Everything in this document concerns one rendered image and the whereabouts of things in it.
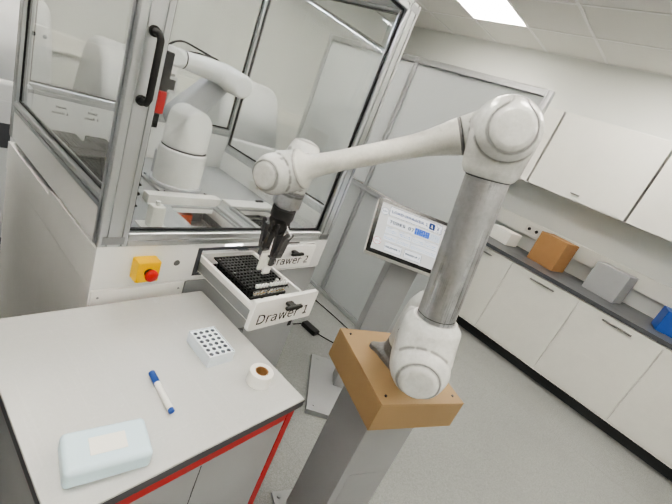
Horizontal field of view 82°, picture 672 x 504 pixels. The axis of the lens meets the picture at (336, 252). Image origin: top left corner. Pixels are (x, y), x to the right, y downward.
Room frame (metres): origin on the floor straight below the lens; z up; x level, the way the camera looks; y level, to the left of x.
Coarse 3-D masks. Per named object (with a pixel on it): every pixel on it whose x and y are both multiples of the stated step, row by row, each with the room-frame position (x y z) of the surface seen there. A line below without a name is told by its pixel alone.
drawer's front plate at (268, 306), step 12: (264, 300) 1.05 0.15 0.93; (276, 300) 1.09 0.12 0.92; (288, 300) 1.14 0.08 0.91; (300, 300) 1.19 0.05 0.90; (312, 300) 1.25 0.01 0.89; (252, 312) 1.02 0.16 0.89; (264, 312) 1.06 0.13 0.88; (276, 312) 1.11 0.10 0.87; (288, 312) 1.16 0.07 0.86; (300, 312) 1.22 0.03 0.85; (252, 324) 1.04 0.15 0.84; (264, 324) 1.08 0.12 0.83
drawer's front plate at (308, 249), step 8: (288, 248) 1.55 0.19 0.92; (296, 248) 1.59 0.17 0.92; (304, 248) 1.64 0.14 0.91; (312, 248) 1.69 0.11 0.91; (288, 256) 1.57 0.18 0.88; (296, 256) 1.61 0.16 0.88; (304, 256) 1.66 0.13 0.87; (288, 264) 1.58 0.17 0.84; (296, 264) 1.63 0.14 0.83; (304, 264) 1.68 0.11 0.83
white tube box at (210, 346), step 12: (192, 336) 0.94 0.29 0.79; (204, 336) 0.96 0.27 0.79; (216, 336) 0.98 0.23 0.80; (192, 348) 0.93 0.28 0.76; (204, 348) 0.91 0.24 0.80; (216, 348) 0.93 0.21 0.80; (228, 348) 0.95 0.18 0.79; (204, 360) 0.89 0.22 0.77; (216, 360) 0.90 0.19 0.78; (228, 360) 0.93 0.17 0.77
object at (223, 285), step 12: (216, 252) 1.30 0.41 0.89; (228, 252) 1.34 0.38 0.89; (240, 252) 1.38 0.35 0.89; (252, 252) 1.43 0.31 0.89; (204, 264) 1.21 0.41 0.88; (204, 276) 1.20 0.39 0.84; (216, 276) 1.17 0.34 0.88; (216, 288) 1.15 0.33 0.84; (228, 288) 1.13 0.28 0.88; (288, 288) 1.30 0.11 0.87; (228, 300) 1.11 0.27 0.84; (240, 300) 1.09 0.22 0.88; (252, 300) 1.18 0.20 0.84; (240, 312) 1.07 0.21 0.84
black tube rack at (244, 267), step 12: (216, 264) 1.26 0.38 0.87; (228, 264) 1.24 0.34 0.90; (240, 264) 1.28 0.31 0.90; (252, 264) 1.32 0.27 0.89; (228, 276) 1.21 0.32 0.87; (240, 276) 1.19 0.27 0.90; (252, 276) 1.23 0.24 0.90; (264, 276) 1.26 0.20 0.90; (276, 276) 1.31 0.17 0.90; (240, 288) 1.16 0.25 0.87
